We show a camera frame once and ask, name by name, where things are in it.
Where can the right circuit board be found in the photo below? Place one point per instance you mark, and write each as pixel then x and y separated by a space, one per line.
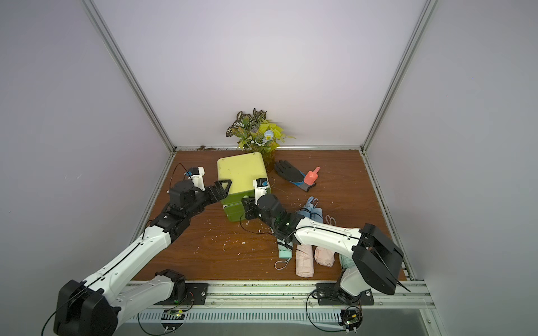
pixel 352 318

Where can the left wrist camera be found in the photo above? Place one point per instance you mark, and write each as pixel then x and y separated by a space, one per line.
pixel 196 174

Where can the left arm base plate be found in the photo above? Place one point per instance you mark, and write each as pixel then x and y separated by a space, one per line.
pixel 188 294

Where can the artificial plant in vase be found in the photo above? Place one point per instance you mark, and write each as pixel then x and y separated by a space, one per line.
pixel 257 134

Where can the pink umbrella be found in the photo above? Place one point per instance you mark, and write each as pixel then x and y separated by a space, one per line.
pixel 304 261
pixel 324 257

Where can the dark green top drawer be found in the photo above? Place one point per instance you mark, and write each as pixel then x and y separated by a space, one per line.
pixel 240 207

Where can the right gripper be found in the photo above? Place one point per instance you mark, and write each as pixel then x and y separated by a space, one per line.
pixel 250 208

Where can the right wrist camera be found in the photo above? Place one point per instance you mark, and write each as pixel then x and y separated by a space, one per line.
pixel 261 187

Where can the circuit board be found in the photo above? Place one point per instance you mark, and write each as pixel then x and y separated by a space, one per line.
pixel 172 319
pixel 352 318

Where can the left circuit board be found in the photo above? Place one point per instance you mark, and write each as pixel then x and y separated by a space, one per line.
pixel 172 319

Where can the light blue folded umbrella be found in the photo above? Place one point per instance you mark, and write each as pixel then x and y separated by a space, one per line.
pixel 309 205

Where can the mint green folded umbrella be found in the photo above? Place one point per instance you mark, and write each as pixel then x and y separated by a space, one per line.
pixel 285 251

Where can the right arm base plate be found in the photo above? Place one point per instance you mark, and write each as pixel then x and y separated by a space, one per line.
pixel 329 293

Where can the red plastic scoop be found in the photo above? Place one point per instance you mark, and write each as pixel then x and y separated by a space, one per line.
pixel 311 177

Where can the yellow-green drawer cabinet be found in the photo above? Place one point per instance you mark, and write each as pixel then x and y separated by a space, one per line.
pixel 242 170

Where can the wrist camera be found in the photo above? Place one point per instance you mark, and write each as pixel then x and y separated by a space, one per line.
pixel 196 174
pixel 261 187

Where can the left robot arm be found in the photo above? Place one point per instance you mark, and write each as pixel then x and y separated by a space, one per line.
pixel 99 304

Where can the black work glove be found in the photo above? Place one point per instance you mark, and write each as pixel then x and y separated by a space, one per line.
pixel 291 174

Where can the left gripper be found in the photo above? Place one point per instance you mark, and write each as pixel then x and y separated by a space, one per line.
pixel 216 190

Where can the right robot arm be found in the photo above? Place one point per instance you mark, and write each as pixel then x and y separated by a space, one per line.
pixel 377 260

